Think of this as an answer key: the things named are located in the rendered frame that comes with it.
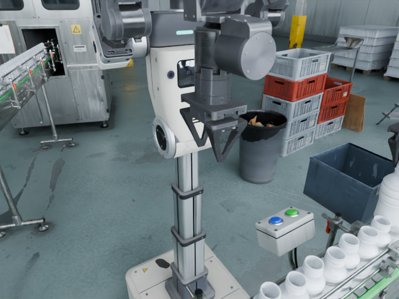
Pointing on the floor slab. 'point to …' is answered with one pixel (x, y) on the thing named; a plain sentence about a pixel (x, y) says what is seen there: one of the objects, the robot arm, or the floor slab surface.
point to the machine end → (64, 73)
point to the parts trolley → (337, 53)
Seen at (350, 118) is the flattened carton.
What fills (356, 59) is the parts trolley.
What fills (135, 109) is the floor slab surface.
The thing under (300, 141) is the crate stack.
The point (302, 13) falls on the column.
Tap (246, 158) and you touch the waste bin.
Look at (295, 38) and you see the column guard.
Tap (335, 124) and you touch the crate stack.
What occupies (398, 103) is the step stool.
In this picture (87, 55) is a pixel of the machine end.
